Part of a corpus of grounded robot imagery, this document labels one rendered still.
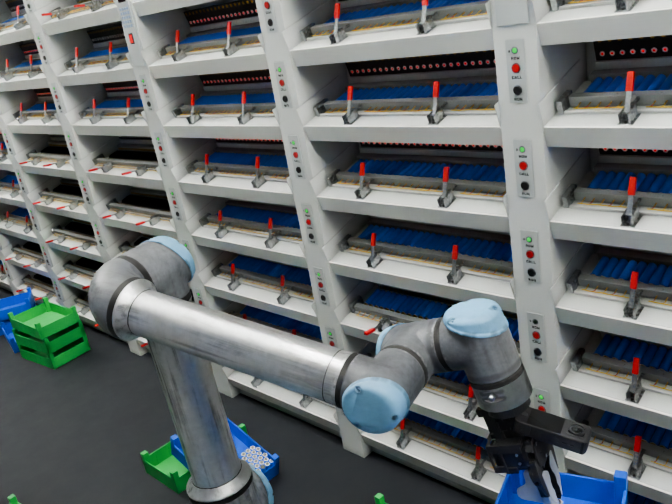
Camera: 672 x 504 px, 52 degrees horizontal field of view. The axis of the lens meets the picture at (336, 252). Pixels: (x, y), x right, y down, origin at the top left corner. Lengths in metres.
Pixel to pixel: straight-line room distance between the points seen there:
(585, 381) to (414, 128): 0.69
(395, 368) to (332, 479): 1.23
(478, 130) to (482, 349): 0.59
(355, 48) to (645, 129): 0.69
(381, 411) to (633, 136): 0.69
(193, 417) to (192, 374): 0.10
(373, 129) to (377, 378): 0.83
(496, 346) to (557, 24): 0.62
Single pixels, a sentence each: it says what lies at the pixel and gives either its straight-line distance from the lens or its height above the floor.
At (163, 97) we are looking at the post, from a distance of 2.45.
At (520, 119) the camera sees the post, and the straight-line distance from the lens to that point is 1.46.
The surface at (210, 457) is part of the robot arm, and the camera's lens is 1.57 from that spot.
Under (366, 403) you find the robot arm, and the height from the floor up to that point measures 0.83.
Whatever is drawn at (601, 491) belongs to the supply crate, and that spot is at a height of 0.51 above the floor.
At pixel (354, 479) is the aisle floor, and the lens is 2.24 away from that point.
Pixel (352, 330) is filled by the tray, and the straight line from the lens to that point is 2.04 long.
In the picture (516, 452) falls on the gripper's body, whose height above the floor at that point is 0.66.
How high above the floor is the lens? 1.39
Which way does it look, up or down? 20 degrees down
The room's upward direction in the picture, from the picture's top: 10 degrees counter-clockwise
